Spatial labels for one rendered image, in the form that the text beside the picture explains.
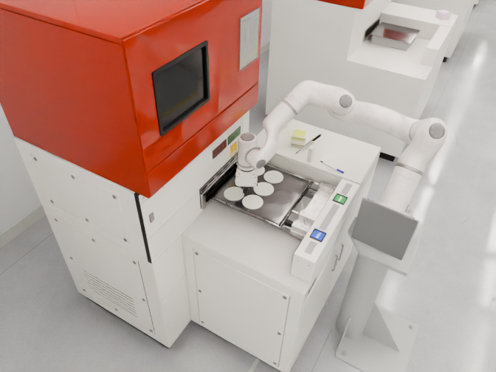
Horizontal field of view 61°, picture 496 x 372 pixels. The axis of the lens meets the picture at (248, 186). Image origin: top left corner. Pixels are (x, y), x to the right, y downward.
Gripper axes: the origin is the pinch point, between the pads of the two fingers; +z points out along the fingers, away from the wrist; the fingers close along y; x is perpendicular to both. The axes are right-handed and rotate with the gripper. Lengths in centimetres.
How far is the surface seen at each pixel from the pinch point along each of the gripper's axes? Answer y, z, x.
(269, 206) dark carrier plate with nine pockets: 11.2, 2.1, -7.4
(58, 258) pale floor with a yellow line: -126, 92, 23
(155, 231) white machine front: -36, -6, -35
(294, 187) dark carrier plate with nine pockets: 23.5, 2.2, 6.7
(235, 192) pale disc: -5.4, 1.9, 0.9
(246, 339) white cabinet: 4, 71, -38
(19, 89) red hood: -84, -58, -15
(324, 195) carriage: 38.6, 4.1, 4.5
